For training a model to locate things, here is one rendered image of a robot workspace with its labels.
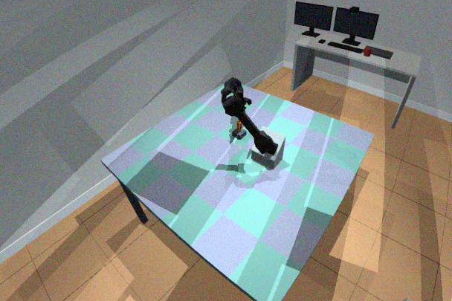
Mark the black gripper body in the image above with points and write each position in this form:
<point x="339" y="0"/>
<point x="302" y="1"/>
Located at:
<point x="244" y="101"/>

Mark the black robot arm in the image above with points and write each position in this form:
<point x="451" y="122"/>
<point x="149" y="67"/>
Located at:
<point x="233" y="105"/>

